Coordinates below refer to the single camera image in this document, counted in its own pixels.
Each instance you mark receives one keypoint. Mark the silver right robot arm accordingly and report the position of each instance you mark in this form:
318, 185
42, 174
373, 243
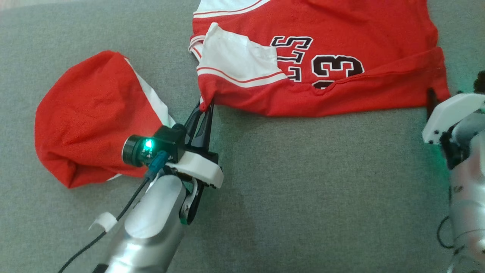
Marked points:
468, 197

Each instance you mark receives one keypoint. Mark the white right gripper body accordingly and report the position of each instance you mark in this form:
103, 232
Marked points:
451, 112

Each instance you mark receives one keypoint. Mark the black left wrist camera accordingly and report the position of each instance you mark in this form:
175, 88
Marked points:
134, 149

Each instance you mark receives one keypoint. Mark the red white-trimmed basketball shorts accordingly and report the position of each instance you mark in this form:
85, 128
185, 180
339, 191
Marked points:
91, 117

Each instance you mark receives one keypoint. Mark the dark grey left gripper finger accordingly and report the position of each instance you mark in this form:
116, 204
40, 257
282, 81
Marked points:
204, 132
192, 121

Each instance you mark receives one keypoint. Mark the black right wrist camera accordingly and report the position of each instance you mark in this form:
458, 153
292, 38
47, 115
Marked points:
480, 81

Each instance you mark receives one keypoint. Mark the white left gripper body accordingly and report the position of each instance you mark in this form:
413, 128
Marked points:
201, 167

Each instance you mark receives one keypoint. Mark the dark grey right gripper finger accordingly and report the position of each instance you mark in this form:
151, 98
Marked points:
432, 100

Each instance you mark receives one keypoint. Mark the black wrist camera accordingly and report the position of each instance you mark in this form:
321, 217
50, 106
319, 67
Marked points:
480, 81
134, 149

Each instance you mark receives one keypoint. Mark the grey sofa seat cushion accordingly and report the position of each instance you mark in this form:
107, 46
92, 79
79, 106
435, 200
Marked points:
303, 189

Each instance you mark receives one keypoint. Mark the red basketball jersey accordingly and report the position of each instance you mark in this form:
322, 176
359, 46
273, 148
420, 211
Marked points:
341, 22

